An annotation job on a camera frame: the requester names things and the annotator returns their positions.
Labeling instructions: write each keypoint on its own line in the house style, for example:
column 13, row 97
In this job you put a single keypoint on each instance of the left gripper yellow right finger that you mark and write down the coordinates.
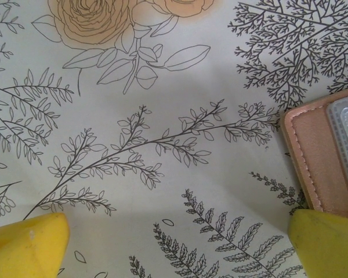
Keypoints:
column 327, row 249

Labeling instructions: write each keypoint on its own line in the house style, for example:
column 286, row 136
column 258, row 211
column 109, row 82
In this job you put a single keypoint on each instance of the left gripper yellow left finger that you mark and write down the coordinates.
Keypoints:
column 26, row 249

